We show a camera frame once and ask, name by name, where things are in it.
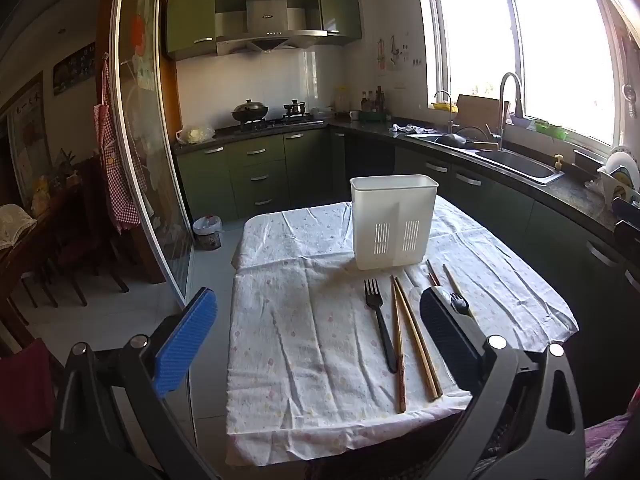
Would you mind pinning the kitchen window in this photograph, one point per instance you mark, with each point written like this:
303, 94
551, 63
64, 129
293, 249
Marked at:
560, 45

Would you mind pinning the green base cabinets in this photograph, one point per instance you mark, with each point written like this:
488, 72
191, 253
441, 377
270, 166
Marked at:
260, 175

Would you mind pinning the lace table cover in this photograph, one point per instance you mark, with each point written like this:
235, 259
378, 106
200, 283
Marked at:
15, 225

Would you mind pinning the steel range hood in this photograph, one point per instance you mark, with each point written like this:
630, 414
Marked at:
270, 22

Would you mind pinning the white dish rag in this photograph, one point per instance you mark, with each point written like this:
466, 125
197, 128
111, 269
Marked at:
407, 128

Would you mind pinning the red checked apron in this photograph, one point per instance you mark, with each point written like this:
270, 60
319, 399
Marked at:
112, 160

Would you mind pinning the white plastic utensil holder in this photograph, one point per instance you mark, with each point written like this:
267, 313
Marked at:
395, 205

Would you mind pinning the white patterned plate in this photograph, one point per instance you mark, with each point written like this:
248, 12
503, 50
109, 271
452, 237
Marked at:
622, 162

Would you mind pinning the red chair back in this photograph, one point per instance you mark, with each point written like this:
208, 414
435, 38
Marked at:
25, 390

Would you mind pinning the gas stove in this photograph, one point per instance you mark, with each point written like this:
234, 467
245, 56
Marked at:
280, 122

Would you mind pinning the clear plastic bag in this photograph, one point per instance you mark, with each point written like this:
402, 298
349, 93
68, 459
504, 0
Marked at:
196, 135

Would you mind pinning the yellow sponge tray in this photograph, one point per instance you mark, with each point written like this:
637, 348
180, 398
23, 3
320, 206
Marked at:
444, 106

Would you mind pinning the brown wooden chopstick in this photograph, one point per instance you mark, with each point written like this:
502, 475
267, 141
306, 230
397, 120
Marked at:
433, 272
398, 360
451, 280

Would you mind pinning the wooden cutting board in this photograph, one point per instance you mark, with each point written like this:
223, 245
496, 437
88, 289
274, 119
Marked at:
475, 112

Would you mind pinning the row of sauce bottles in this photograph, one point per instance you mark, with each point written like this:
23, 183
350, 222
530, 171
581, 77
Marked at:
372, 100

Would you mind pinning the black wok with lid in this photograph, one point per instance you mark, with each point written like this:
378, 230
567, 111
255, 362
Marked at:
250, 109

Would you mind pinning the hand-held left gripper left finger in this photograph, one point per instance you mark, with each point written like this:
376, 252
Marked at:
185, 345

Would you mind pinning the white dish rack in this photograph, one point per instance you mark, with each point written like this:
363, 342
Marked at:
607, 185

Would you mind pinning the wooden dining table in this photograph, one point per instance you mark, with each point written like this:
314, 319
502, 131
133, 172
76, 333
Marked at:
30, 260

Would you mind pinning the tall steel faucet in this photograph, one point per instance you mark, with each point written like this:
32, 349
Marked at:
504, 105

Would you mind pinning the small trash bin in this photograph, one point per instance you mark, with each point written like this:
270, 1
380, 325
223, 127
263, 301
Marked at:
207, 232

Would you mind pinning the small black pot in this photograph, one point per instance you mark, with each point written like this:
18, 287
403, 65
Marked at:
294, 108

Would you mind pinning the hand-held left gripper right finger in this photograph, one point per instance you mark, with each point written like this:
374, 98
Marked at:
447, 340

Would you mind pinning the dark wooden chair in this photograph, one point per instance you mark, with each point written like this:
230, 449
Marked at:
92, 210

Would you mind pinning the green sill containers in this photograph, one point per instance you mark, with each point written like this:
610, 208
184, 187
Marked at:
550, 131

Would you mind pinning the wall hooks with tools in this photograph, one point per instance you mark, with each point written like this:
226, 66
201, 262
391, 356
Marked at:
395, 52

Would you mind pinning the hanging wall scroll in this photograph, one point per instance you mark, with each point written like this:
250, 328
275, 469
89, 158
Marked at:
27, 140

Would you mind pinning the green wall cabinets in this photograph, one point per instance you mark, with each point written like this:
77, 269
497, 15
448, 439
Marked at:
190, 20

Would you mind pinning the steel kitchen sink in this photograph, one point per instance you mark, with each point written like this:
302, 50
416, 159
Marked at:
520, 165

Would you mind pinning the small brass tap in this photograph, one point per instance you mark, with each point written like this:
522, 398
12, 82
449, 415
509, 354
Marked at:
557, 162

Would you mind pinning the clear food container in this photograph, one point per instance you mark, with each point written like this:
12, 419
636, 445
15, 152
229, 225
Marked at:
321, 112

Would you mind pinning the white floral tablecloth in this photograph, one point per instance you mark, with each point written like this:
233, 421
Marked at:
300, 335

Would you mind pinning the small steel faucet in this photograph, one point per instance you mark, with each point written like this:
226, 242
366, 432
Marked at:
451, 110

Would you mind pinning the sliding glass door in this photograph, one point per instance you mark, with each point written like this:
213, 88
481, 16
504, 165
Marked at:
145, 135

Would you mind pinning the green bottle tray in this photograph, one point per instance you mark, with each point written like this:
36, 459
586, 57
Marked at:
374, 116

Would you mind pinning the dark wall poster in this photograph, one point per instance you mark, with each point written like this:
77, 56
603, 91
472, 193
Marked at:
74, 67

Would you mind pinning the yellow oil bottle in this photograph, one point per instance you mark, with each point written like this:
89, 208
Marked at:
342, 100

